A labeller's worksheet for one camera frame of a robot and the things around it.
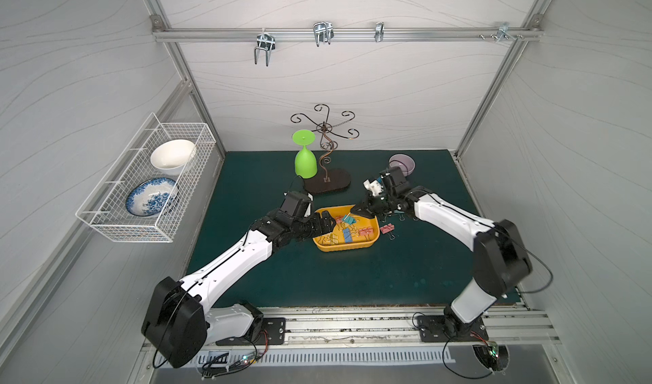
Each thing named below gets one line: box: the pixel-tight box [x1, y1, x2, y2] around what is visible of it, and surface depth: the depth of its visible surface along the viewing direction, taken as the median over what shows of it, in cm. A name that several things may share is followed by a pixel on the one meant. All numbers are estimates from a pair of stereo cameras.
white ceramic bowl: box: [150, 139, 197, 176], surface depth 72 cm
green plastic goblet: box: [292, 129, 319, 180], surface depth 88 cm
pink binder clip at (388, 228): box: [380, 223, 396, 241], surface depth 96 cm
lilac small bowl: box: [387, 152, 416, 177], surface depth 113 cm
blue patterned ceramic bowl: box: [125, 177, 178, 217], surface depth 66 cm
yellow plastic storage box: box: [312, 204, 381, 253], surface depth 94 cm
